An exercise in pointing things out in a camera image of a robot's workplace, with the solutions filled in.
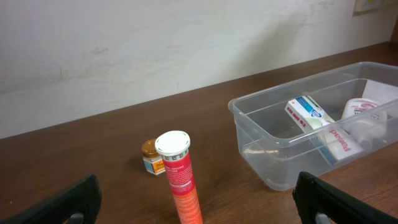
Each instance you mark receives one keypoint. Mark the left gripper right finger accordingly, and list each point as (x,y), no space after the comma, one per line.
(320,202)

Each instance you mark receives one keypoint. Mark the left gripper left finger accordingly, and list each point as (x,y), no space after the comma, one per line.
(79,203)

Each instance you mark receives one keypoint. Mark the white blue medicine box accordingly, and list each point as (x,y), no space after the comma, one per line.
(333,142)

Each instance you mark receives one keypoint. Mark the white spray bottle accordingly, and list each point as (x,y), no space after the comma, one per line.
(368,126)

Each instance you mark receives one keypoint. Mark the orange tablet tube white cap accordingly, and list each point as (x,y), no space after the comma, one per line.
(173,146)

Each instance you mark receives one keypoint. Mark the clear plastic container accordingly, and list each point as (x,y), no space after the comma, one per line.
(275,146)

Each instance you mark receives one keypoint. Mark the small gold-lid balm jar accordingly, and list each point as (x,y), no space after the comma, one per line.
(152,159)

